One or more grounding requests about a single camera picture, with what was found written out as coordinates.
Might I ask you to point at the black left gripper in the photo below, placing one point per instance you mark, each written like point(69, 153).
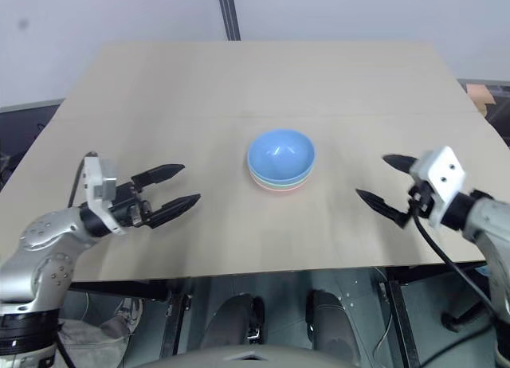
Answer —
point(129, 208)

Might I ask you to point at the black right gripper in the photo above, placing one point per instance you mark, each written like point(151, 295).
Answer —
point(422, 200)

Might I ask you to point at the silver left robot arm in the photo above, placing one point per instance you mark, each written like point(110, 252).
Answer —
point(38, 248)

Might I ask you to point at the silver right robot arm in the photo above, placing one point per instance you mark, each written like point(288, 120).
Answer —
point(492, 232)

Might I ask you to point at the green plastic bowl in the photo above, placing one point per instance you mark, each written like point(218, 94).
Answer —
point(265, 181)

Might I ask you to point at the pink plastic bowl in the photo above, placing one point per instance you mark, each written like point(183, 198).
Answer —
point(279, 189)

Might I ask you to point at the blue plastic bowl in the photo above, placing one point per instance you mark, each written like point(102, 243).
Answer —
point(281, 151)

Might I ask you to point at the brown cardboard box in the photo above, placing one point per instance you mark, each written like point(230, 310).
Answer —
point(480, 97)

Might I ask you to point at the white sneaker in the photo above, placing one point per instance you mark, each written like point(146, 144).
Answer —
point(129, 312)

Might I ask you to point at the black floor stand foot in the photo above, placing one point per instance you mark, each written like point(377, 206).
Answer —
point(464, 318)

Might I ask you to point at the grey trouser leg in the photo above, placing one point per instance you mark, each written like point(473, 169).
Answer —
point(91, 344)

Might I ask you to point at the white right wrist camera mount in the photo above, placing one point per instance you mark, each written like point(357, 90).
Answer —
point(444, 169)

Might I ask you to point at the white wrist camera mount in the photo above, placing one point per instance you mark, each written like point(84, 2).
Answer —
point(95, 174)
point(444, 169)

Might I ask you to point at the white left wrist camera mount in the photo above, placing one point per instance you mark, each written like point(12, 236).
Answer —
point(95, 174)

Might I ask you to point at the dark vertical wall strip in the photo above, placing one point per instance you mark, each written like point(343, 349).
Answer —
point(229, 11)

